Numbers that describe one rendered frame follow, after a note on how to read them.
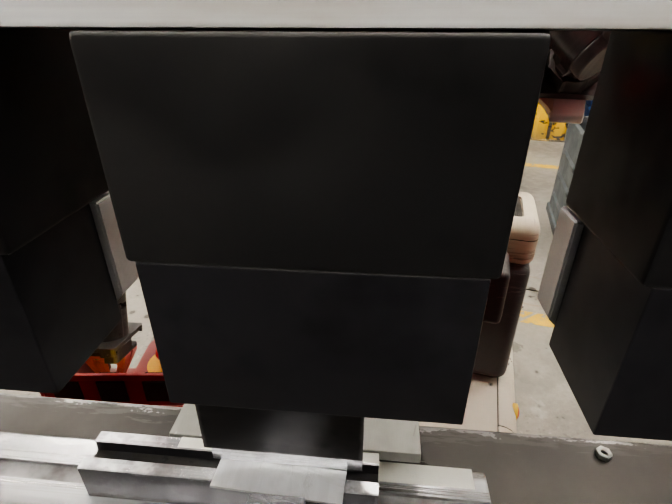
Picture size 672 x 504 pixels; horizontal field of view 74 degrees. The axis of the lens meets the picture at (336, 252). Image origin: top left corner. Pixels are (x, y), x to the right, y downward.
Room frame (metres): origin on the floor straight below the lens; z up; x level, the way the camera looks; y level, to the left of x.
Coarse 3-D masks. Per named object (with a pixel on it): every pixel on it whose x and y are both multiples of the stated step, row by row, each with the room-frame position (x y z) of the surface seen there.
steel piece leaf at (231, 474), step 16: (224, 464) 0.19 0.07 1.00; (240, 464) 0.19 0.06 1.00; (256, 464) 0.19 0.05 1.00; (272, 464) 0.19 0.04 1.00; (224, 480) 0.18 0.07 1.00; (240, 480) 0.18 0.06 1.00; (256, 480) 0.18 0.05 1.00; (272, 480) 0.18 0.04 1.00; (288, 480) 0.18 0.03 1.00; (304, 480) 0.18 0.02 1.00; (320, 480) 0.18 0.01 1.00; (336, 480) 0.18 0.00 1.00; (304, 496) 0.17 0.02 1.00; (320, 496) 0.17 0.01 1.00; (336, 496) 0.17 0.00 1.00
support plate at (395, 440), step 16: (192, 416) 0.23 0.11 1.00; (176, 432) 0.22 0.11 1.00; (192, 432) 0.22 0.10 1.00; (368, 432) 0.22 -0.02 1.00; (384, 432) 0.22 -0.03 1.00; (400, 432) 0.22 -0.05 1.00; (416, 432) 0.22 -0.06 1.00; (368, 448) 0.20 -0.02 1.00; (384, 448) 0.20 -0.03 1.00; (400, 448) 0.20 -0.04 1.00; (416, 448) 0.20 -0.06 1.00
